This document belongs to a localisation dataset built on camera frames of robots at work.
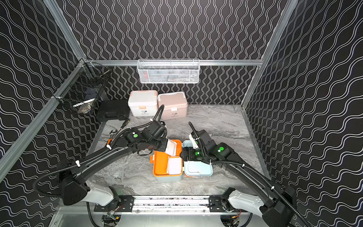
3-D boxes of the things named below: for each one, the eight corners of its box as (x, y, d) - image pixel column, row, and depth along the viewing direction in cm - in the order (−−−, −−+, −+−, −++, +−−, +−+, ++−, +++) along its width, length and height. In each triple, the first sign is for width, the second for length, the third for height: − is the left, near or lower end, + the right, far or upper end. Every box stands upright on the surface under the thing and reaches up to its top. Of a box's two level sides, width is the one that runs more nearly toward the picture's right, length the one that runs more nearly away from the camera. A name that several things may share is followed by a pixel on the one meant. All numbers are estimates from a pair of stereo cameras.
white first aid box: (131, 118, 114) (125, 105, 103) (135, 103, 125) (131, 90, 114) (158, 118, 114) (155, 105, 103) (160, 103, 125) (158, 90, 114)
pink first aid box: (159, 120, 113) (156, 107, 101) (161, 105, 124) (158, 91, 112) (186, 120, 113) (187, 107, 101) (186, 105, 124) (187, 92, 112)
